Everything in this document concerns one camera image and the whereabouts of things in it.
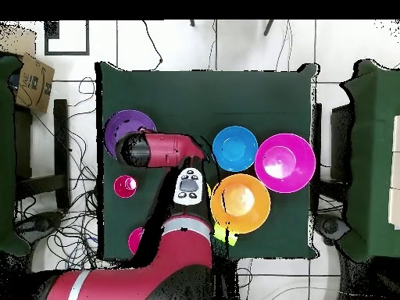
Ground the large orange plastic bowl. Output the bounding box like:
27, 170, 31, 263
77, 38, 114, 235
209, 173, 272, 234

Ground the green plastic cup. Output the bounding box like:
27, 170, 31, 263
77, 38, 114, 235
213, 224, 239, 248

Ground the purple plastic bowl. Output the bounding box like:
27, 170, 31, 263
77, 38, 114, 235
103, 109, 157, 160

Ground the black computer tower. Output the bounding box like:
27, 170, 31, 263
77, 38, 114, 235
330, 103, 355, 184

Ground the blue plastic bowl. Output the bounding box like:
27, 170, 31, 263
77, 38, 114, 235
212, 125, 259, 173

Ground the dark green tablecloth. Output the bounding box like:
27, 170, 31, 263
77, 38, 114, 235
95, 61, 320, 260

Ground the red plastic cup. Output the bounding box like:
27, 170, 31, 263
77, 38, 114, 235
112, 174, 139, 199

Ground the large pink plastic bowl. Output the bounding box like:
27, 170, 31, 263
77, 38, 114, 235
254, 133, 317, 194

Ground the small red plastic bowl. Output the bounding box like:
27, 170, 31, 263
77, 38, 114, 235
127, 227, 145, 255

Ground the green cloth covered side table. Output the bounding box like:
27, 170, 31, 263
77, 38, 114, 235
0, 55, 32, 258
339, 59, 400, 263

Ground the printed cardboard box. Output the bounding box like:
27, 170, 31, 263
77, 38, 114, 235
14, 53, 56, 114

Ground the plain cardboard box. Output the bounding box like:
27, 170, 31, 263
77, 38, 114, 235
0, 24, 38, 59

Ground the black floor cable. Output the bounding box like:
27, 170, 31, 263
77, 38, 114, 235
141, 20, 164, 71

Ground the tangle of cables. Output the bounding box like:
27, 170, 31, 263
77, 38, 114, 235
13, 76, 105, 273

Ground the dark wooden stool frame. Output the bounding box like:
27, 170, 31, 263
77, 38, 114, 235
13, 98, 71, 210
312, 102, 323, 214

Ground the black square frame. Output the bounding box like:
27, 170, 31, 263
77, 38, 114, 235
44, 20, 91, 56

